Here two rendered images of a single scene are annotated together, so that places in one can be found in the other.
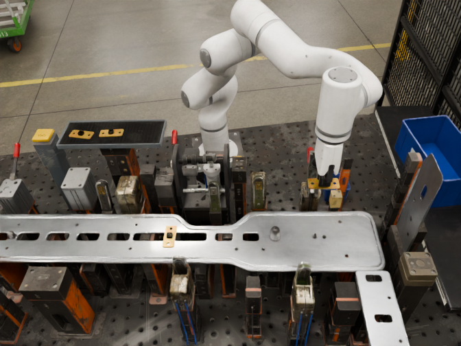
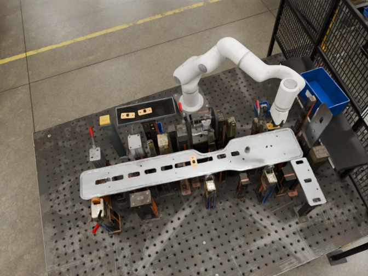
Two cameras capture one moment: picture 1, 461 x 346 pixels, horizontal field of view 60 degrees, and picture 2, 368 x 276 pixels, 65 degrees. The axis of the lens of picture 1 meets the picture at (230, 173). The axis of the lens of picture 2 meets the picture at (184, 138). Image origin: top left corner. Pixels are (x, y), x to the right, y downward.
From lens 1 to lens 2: 67 cm
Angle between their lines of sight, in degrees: 15
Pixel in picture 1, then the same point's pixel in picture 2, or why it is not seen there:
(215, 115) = (193, 84)
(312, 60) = (270, 73)
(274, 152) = (220, 92)
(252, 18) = (235, 52)
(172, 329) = (199, 205)
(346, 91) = (293, 92)
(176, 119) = (134, 68)
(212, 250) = (218, 164)
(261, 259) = (243, 164)
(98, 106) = (76, 68)
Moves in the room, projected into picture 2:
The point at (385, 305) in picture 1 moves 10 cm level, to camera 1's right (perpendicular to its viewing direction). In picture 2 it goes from (308, 174) to (323, 169)
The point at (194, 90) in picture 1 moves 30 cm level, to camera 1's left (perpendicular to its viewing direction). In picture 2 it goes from (184, 76) to (138, 87)
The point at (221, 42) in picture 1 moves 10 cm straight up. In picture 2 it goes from (211, 59) to (211, 44)
